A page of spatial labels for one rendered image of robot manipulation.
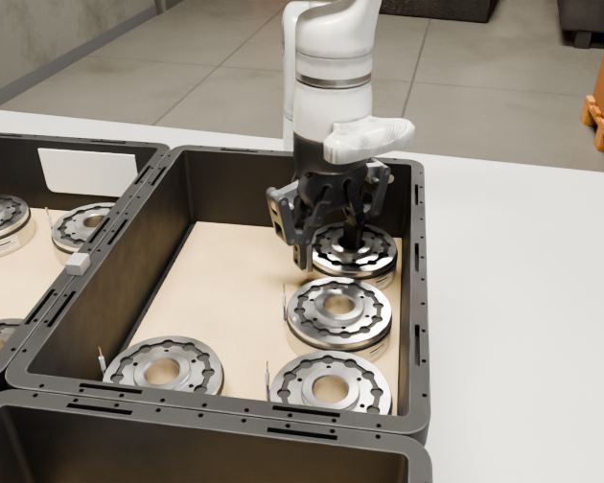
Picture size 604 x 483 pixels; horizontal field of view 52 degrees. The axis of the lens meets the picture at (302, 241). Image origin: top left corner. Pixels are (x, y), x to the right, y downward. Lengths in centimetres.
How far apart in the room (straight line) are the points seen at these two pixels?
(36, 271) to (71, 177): 14
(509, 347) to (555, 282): 17
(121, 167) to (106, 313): 26
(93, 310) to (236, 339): 14
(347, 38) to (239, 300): 29
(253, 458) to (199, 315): 26
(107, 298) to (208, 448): 22
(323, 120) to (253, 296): 22
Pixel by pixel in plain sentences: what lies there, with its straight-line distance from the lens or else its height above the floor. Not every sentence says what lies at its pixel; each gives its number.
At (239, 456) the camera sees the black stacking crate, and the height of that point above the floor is 91.
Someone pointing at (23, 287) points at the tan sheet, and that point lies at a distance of 75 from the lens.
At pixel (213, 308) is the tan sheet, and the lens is 67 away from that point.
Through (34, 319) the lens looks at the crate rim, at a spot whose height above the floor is 93.
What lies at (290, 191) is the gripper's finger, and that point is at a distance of 61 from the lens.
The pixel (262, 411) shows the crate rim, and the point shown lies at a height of 93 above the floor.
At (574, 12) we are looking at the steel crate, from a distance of 471.
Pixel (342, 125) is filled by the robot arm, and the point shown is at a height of 103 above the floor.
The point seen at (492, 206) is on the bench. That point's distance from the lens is 114.
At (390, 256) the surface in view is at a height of 86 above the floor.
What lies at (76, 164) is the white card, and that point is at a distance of 84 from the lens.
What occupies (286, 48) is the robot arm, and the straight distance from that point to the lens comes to 89.
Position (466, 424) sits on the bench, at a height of 70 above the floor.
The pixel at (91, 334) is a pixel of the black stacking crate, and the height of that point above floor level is 88.
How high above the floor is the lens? 125
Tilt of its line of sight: 34 degrees down
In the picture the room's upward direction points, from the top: straight up
